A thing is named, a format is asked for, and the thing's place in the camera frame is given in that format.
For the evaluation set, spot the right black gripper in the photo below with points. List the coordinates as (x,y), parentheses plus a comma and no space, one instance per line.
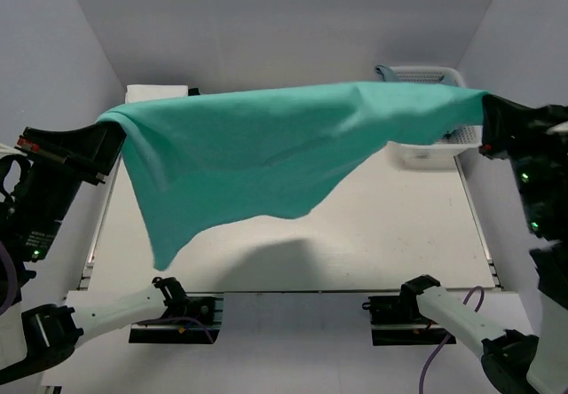
(507,124)

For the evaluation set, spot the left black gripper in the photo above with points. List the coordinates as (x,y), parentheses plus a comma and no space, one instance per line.
(90,150)

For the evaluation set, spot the teal green t shirt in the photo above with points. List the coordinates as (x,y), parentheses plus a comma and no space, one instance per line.
(201,161)

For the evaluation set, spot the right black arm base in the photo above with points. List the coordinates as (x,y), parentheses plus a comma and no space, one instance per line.
(391,326)

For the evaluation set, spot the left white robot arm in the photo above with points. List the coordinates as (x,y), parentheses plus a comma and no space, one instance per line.
(41,338)

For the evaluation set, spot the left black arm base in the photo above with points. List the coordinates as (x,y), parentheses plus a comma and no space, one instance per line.
(196,321)

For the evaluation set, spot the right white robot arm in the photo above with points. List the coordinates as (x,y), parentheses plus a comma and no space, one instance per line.
(512,362)

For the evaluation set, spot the white plastic basket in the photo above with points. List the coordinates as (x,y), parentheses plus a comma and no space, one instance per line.
(440,155)

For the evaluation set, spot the grey blue crumpled t shirt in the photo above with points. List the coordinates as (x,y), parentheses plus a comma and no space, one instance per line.
(420,74)

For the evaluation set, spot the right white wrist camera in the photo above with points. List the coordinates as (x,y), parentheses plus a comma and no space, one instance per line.
(559,129)

